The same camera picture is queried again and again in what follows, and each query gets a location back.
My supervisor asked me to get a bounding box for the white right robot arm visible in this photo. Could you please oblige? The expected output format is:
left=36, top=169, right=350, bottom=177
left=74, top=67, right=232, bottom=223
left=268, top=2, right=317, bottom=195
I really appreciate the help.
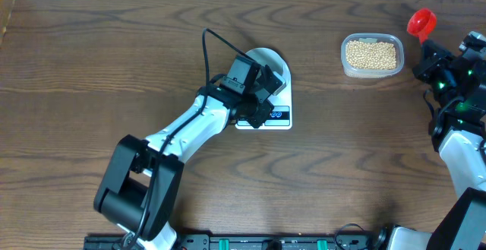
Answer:
left=387, top=32, right=485, bottom=249

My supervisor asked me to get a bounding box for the clear container of soybeans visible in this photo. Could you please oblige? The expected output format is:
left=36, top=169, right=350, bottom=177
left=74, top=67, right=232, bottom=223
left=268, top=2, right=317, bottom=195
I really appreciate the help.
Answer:
left=341, top=33, right=405, bottom=79

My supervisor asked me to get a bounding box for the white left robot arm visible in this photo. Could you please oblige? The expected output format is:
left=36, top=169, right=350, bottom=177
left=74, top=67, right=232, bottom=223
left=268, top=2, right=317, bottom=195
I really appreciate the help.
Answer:
left=93, top=48, right=292, bottom=249

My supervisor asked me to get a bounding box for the red plastic measuring scoop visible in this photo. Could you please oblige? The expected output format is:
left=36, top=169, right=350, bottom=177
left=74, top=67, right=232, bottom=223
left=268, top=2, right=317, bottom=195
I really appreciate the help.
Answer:
left=406, top=8, right=437, bottom=44

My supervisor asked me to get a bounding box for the grey round bowl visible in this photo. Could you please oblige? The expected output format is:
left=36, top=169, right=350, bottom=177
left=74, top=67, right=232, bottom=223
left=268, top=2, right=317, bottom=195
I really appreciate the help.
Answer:
left=246, top=47, right=292, bottom=86

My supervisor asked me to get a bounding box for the white digital kitchen scale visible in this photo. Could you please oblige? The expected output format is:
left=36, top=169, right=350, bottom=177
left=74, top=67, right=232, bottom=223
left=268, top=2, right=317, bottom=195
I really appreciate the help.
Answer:
left=234, top=47, right=294, bottom=131

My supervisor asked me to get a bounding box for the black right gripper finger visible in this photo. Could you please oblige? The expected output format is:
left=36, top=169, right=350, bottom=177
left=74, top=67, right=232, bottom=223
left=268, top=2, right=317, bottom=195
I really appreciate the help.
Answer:
left=412, top=54, right=440, bottom=84
left=421, top=40, right=455, bottom=62

